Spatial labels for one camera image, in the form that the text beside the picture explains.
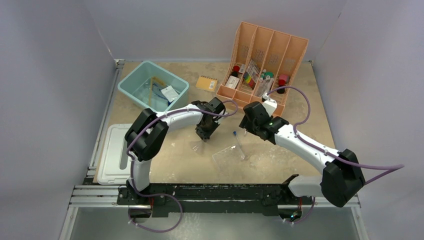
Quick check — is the clear plastic funnel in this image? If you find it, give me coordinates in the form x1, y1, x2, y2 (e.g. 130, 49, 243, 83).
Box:
189, 140, 205, 154

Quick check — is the blue-capped test tube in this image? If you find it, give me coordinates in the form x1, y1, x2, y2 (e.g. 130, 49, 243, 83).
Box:
233, 131, 246, 160

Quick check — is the clear plastic well plate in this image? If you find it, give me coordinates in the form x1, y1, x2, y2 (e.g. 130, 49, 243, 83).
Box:
212, 144, 246, 171

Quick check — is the white zip pouch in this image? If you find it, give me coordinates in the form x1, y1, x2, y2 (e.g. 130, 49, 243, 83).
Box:
160, 85, 179, 103

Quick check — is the amber rubber tube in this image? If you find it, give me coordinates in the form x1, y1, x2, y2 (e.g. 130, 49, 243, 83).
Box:
148, 76, 167, 106

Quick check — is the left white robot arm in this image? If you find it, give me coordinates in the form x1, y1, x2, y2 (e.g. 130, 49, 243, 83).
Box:
124, 97, 226, 205

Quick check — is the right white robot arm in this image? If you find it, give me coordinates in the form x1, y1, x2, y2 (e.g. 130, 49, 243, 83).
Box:
239, 100, 365, 208

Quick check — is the protractor ruler set pack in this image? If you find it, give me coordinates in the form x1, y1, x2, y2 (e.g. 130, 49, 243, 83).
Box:
255, 78, 275, 98

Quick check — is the yellow spiral notepad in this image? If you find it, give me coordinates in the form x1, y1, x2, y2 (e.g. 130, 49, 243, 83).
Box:
195, 75, 218, 92

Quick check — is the peach plastic desk organizer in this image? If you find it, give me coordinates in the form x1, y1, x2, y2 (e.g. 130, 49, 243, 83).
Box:
216, 22, 309, 117

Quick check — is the teal plastic bin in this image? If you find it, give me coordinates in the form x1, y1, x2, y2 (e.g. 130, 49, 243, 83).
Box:
118, 61, 190, 112

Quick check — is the white bin lid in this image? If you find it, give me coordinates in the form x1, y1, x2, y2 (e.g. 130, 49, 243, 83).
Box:
96, 124, 131, 185

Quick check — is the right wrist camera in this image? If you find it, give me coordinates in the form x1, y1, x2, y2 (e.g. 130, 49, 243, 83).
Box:
262, 92, 278, 116

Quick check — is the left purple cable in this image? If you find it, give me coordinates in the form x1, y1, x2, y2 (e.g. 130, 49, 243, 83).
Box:
125, 99, 239, 233

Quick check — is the purple cable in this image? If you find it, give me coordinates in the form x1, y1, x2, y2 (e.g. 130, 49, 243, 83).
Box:
125, 99, 239, 233
264, 86, 406, 227

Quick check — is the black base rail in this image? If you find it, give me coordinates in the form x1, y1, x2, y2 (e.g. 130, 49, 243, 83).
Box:
67, 181, 361, 219

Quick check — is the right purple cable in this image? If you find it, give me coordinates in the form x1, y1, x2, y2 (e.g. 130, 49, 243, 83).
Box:
264, 86, 406, 227

